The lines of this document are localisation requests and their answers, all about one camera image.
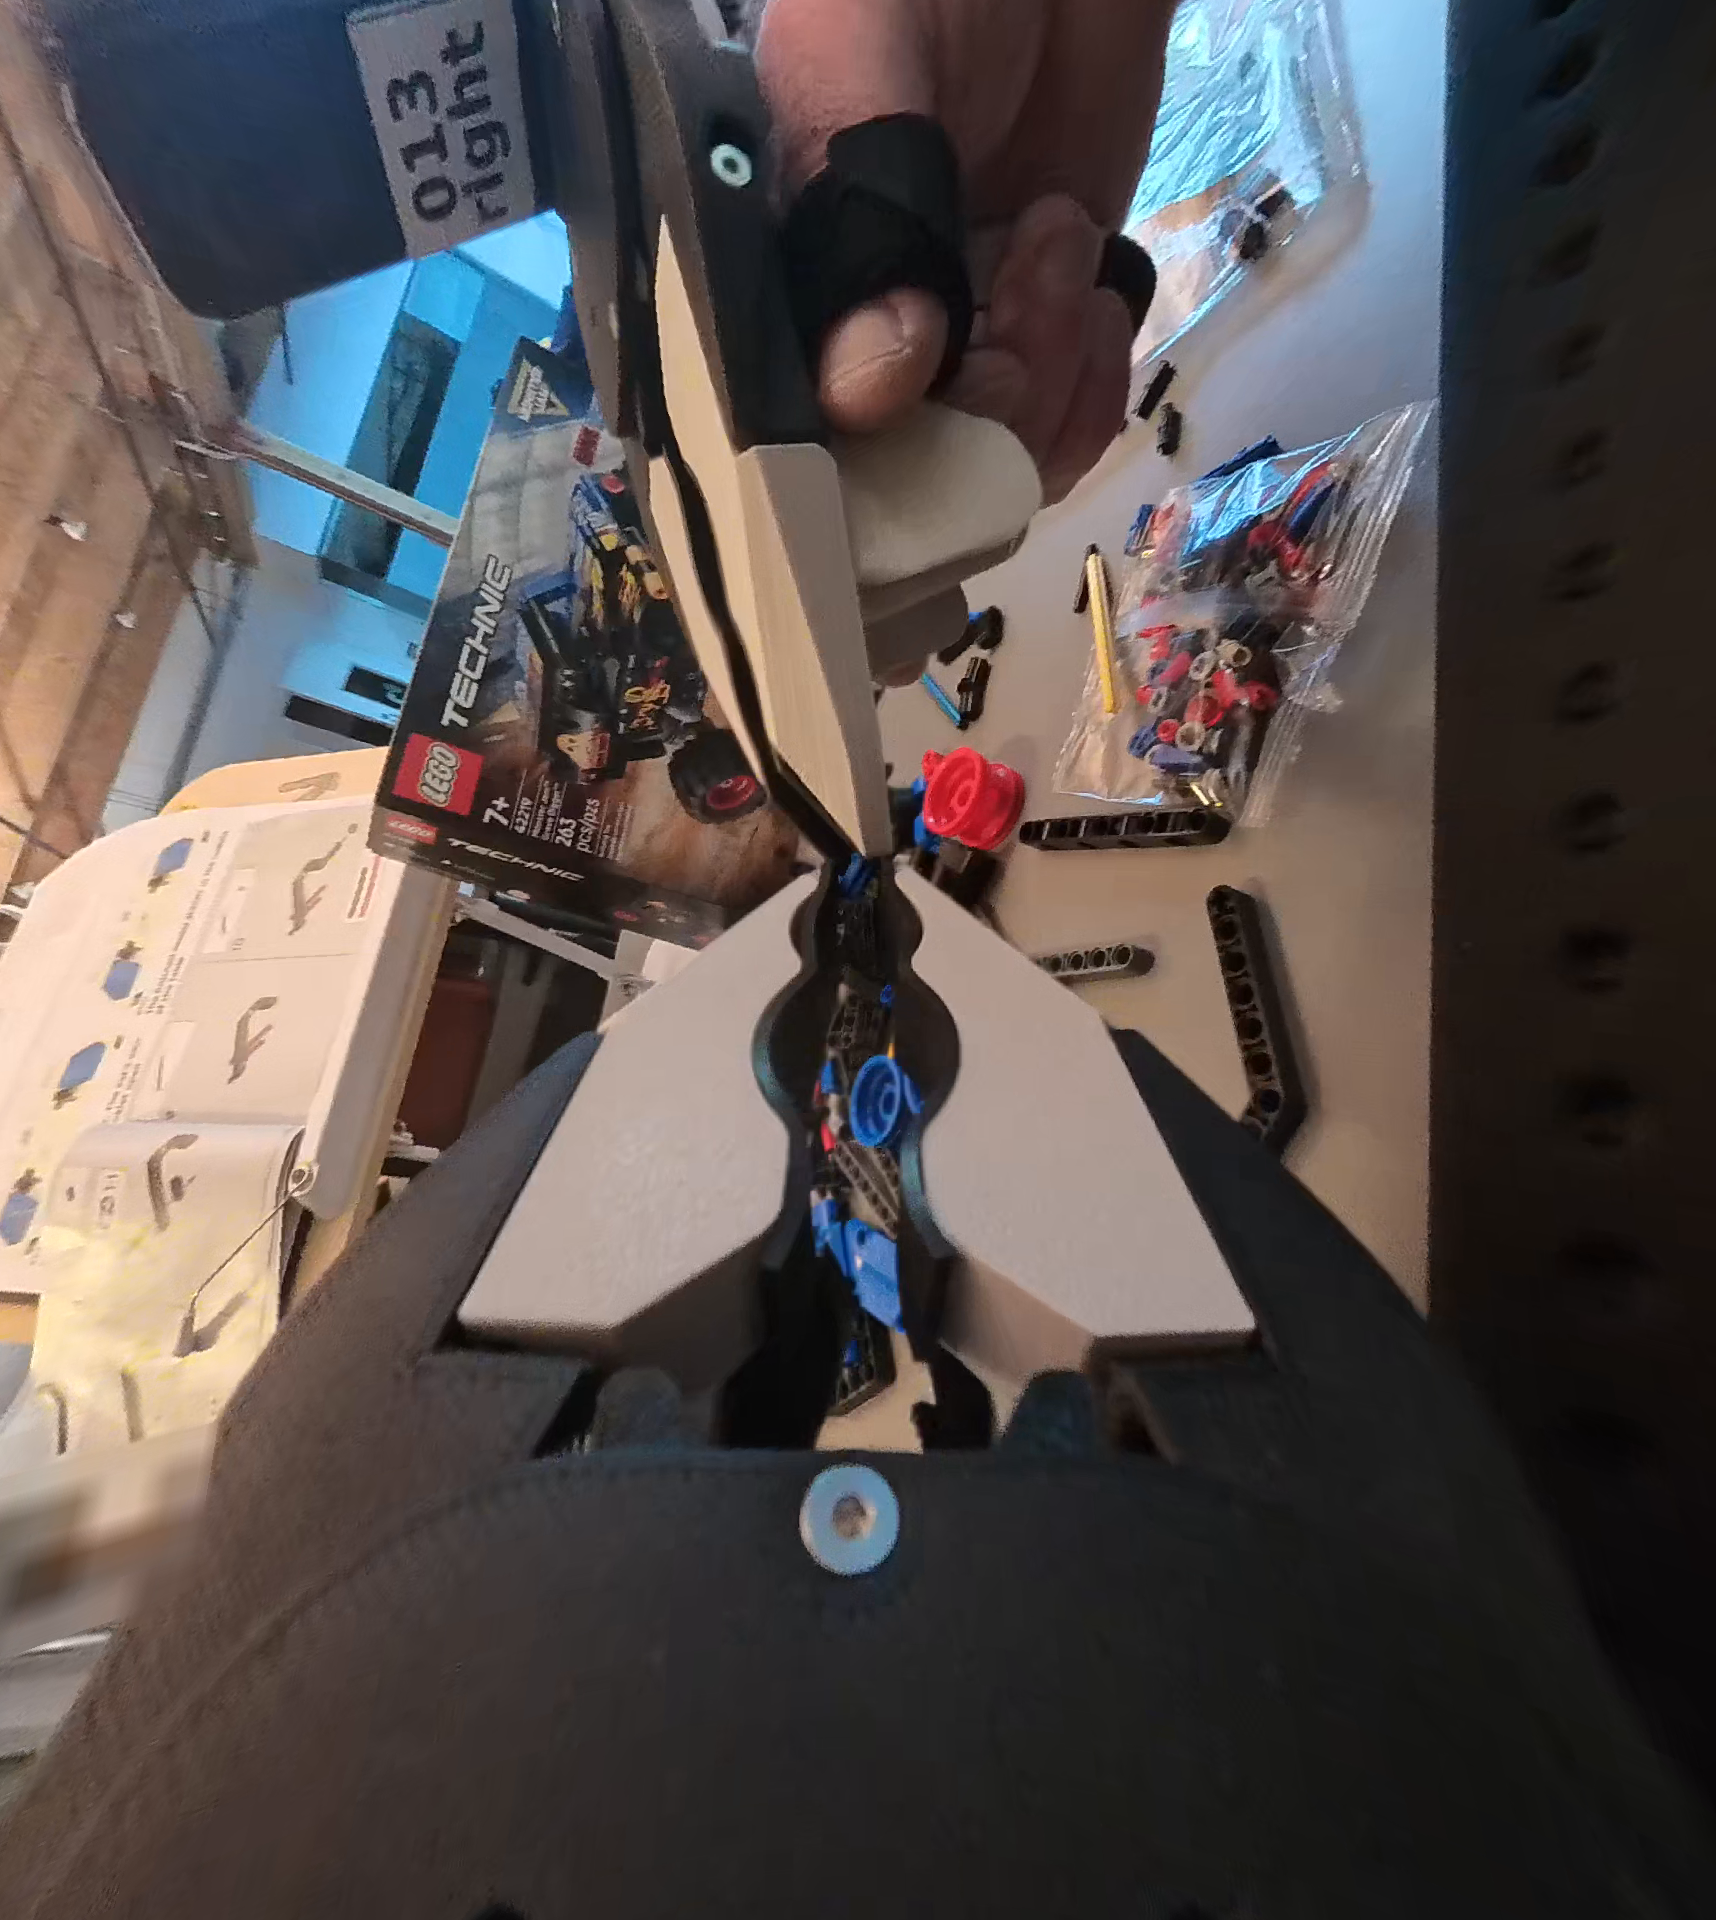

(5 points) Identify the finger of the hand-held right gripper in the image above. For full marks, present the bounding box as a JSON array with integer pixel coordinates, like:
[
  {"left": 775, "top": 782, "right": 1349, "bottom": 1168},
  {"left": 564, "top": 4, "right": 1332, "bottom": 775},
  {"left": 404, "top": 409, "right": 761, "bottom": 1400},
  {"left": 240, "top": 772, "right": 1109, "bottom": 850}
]
[
  {"left": 643, "top": 223, "right": 897, "bottom": 865},
  {"left": 636, "top": 432, "right": 826, "bottom": 869}
]

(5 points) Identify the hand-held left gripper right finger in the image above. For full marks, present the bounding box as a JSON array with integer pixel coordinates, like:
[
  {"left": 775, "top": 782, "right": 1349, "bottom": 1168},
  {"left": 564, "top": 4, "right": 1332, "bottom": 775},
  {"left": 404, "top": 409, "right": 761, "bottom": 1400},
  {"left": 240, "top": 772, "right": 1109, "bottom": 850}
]
[{"left": 894, "top": 867, "right": 1259, "bottom": 1429}]

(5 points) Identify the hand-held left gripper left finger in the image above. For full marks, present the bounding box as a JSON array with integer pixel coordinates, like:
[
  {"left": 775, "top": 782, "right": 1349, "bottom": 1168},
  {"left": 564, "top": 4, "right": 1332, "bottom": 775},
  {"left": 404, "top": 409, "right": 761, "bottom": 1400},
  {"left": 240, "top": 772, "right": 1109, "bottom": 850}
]
[{"left": 456, "top": 870, "right": 821, "bottom": 1429}]

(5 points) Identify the red wheel hub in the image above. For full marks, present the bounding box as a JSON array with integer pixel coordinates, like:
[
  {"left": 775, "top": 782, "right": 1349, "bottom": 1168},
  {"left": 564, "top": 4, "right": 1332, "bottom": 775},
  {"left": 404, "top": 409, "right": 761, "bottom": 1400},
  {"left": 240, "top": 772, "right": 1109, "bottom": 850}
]
[{"left": 920, "top": 744, "right": 1025, "bottom": 850}]

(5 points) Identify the blue angled shell panel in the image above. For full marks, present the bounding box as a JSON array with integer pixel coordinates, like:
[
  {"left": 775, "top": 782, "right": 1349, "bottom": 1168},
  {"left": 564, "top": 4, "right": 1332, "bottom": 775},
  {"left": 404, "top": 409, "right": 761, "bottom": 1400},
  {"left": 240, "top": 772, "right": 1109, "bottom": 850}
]
[{"left": 812, "top": 1215, "right": 908, "bottom": 1330}]

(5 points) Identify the dark angled beam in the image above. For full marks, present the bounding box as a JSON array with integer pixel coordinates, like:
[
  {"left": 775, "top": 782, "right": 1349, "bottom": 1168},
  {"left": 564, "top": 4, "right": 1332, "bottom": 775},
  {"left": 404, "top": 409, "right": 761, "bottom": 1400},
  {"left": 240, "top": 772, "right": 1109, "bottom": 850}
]
[{"left": 1201, "top": 883, "right": 1314, "bottom": 1158}]

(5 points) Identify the instruction booklet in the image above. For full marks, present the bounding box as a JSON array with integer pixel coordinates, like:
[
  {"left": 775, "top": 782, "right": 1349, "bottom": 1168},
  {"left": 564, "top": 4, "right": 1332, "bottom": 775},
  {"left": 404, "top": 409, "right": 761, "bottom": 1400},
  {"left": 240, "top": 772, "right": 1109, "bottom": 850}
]
[{"left": 0, "top": 803, "right": 418, "bottom": 1442}]

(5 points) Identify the printed toy set box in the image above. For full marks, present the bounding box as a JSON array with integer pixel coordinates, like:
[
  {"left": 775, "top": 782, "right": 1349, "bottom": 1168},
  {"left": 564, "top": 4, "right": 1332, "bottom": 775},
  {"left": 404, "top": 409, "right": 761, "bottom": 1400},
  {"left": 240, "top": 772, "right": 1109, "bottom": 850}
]
[{"left": 365, "top": 336, "right": 816, "bottom": 948}]

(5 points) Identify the blue wheel hub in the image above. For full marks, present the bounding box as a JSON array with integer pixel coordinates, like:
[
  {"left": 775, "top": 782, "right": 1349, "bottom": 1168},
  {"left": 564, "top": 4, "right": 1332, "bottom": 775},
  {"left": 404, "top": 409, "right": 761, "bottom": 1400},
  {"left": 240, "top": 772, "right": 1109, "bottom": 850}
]
[{"left": 850, "top": 1055, "right": 928, "bottom": 1150}]

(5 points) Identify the pile of loose building parts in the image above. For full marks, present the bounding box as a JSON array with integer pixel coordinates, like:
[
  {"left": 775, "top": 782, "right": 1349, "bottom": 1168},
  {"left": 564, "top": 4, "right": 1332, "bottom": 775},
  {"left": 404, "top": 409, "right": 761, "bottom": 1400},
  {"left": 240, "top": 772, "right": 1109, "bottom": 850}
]
[{"left": 759, "top": 862, "right": 949, "bottom": 1413}]

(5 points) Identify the yellow axle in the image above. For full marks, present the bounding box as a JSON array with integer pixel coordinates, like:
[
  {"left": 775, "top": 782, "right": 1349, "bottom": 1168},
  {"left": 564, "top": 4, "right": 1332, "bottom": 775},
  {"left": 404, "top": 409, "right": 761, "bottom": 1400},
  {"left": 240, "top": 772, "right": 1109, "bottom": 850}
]
[{"left": 1081, "top": 543, "right": 1121, "bottom": 721}]

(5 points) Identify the long black beam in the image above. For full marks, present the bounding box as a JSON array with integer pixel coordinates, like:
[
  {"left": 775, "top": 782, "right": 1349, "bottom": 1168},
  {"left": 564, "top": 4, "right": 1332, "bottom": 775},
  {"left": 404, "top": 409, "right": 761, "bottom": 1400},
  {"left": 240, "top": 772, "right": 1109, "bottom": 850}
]
[{"left": 1014, "top": 807, "right": 1235, "bottom": 854}]

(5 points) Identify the small bag of red parts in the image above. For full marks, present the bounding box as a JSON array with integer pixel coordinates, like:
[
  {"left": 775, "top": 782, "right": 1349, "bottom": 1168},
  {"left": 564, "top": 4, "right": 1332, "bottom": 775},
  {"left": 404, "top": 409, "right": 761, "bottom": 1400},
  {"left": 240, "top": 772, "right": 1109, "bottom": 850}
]
[{"left": 1052, "top": 396, "right": 1438, "bottom": 830}]

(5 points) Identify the dark perforated panel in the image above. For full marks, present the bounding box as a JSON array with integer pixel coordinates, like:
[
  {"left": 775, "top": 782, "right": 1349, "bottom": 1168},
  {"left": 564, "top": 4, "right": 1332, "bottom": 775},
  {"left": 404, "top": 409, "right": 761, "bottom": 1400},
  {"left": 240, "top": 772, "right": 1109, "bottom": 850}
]
[{"left": 1428, "top": 0, "right": 1716, "bottom": 1920}]

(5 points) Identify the page holder wire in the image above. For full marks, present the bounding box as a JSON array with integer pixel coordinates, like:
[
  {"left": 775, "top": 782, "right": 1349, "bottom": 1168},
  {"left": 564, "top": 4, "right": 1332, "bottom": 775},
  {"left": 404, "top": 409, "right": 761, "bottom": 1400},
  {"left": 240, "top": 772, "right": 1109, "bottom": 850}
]
[{"left": 174, "top": 1155, "right": 317, "bottom": 1360}]

